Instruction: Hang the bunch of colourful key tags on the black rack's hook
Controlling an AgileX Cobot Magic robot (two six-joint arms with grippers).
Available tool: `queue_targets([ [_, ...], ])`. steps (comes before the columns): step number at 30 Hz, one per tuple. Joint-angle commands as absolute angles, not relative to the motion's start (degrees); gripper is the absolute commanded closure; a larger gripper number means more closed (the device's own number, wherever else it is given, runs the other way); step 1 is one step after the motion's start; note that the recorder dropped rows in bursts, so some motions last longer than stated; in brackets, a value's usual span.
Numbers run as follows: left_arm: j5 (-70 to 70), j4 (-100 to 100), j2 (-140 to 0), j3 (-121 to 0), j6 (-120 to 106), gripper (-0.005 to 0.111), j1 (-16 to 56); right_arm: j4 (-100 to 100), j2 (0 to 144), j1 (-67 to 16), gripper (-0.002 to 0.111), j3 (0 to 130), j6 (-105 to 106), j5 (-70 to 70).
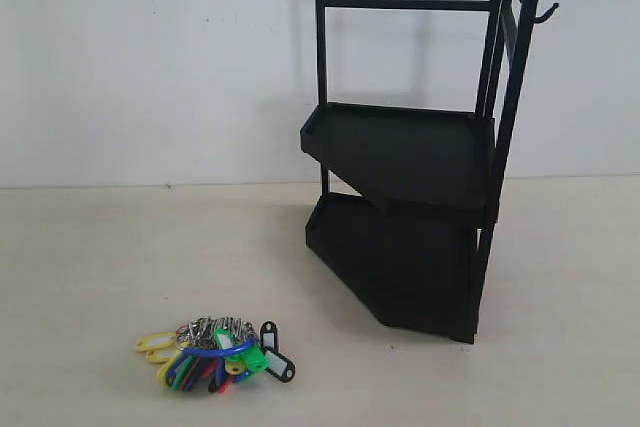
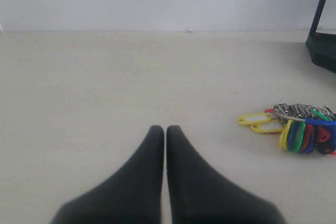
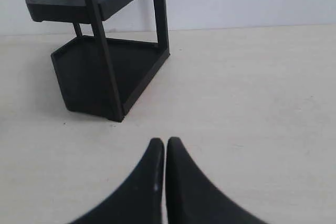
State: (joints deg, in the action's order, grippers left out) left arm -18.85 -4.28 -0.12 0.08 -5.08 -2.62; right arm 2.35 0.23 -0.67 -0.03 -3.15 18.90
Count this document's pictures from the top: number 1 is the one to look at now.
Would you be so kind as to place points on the bunch of coloured key tags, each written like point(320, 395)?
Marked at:
point(216, 353)

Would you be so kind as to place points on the black two-tier metal rack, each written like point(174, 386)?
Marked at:
point(410, 197)

